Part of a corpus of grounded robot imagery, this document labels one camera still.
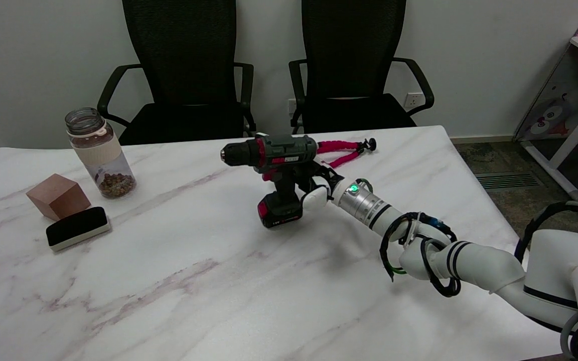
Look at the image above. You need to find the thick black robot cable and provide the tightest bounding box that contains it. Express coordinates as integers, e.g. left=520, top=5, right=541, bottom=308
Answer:
left=514, top=201, right=578, bottom=264

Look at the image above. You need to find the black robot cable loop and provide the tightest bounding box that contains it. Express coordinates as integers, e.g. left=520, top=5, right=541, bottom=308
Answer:
left=379, top=212, right=458, bottom=281
left=419, top=238, right=463, bottom=298

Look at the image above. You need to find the grey red power screwdriver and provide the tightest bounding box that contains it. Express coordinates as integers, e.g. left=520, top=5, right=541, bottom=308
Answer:
left=220, top=133, right=320, bottom=229

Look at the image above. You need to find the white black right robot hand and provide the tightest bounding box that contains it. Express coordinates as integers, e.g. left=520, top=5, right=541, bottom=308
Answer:
left=297, top=161, right=345, bottom=210

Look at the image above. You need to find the black white board eraser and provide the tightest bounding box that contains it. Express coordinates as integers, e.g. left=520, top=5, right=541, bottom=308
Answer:
left=46, top=206, right=112, bottom=252

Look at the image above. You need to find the floor vent grille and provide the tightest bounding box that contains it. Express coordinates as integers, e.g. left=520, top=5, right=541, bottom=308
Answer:
left=475, top=172, right=543, bottom=190

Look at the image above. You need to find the grey robot cable bundle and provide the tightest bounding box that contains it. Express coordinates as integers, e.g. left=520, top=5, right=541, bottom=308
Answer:
left=560, top=313, right=578, bottom=361

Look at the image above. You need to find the black mesh office chair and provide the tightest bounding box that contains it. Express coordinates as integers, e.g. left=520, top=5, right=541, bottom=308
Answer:
left=97, top=0, right=257, bottom=146
left=288, top=0, right=435, bottom=135

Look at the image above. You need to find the glass jar with beans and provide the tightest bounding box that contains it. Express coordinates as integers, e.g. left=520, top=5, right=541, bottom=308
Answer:
left=65, top=107, right=137, bottom=200

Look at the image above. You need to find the pink flexible mini tripod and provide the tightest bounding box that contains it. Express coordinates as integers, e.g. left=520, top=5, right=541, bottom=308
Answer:
left=314, top=138, right=377, bottom=169

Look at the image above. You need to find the brown wooden cube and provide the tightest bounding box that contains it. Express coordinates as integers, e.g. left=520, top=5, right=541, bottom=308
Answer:
left=26, top=173, right=92, bottom=221

